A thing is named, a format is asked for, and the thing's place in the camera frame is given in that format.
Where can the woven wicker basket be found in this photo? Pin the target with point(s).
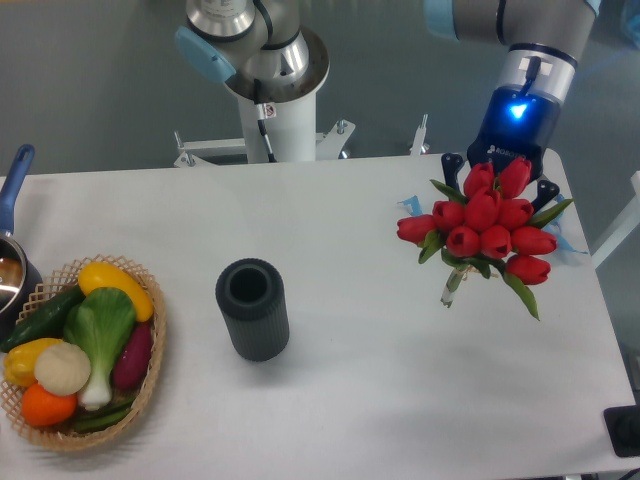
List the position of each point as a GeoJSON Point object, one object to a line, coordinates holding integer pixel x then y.
{"type": "Point", "coordinates": [65, 438]}

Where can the blue handled saucepan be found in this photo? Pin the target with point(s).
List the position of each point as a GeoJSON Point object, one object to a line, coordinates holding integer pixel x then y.
{"type": "Point", "coordinates": [19, 276]}

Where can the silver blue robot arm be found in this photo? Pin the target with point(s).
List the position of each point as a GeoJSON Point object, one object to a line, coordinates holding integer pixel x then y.
{"type": "Point", "coordinates": [274, 66]}

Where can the yellow squash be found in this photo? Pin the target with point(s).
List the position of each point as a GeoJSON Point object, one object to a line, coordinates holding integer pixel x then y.
{"type": "Point", "coordinates": [98, 274]}

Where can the light blue ribbon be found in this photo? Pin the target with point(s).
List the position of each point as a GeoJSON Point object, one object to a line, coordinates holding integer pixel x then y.
{"type": "Point", "coordinates": [413, 208]}

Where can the black blue-lit gripper body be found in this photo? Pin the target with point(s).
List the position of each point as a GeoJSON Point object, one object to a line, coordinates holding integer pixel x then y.
{"type": "Point", "coordinates": [515, 126]}

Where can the purple sweet potato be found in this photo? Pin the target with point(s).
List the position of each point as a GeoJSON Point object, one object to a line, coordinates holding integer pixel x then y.
{"type": "Point", "coordinates": [131, 367]}

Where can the red tulip bouquet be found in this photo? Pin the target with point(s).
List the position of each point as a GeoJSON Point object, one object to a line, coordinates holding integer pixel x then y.
{"type": "Point", "coordinates": [488, 227]}

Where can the yellow bell pepper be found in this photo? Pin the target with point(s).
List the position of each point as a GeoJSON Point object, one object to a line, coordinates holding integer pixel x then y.
{"type": "Point", "coordinates": [19, 363]}

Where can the green bean pod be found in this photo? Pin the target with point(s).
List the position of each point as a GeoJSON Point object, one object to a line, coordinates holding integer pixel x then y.
{"type": "Point", "coordinates": [103, 418]}

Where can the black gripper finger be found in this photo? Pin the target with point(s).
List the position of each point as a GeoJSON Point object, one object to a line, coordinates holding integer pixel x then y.
{"type": "Point", "coordinates": [546, 191]}
{"type": "Point", "coordinates": [452, 163]}

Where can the beige garlic bulb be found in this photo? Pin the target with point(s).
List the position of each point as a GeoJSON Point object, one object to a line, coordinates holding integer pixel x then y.
{"type": "Point", "coordinates": [62, 369]}

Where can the white frame at right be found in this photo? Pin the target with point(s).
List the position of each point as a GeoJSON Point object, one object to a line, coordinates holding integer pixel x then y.
{"type": "Point", "coordinates": [619, 228]}

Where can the dark green cucumber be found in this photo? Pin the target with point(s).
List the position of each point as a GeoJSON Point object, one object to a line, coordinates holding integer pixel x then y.
{"type": "Point", "coordinates": [46, 321]}

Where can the black device at edge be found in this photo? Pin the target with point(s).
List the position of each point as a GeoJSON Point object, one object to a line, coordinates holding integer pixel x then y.
{"type": "Point", "coordinates": [623, 429]}

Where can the orange fruit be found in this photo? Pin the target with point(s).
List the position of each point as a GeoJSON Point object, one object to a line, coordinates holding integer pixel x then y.
{"type": "Point", "coordinates": [40, 408]}

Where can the dark grey ribbed vase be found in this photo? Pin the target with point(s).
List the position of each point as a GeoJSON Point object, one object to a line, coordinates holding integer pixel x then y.
{"type": "Point", "coordinates": [251, 296]}

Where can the green bok choy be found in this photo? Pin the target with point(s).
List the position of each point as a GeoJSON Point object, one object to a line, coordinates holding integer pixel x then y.
{"type": "Point", "coordinates": [100, 326]}

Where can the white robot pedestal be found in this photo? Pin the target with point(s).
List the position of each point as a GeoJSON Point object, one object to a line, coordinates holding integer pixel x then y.
{"type": "Point", "coordinates": [272, 132]}

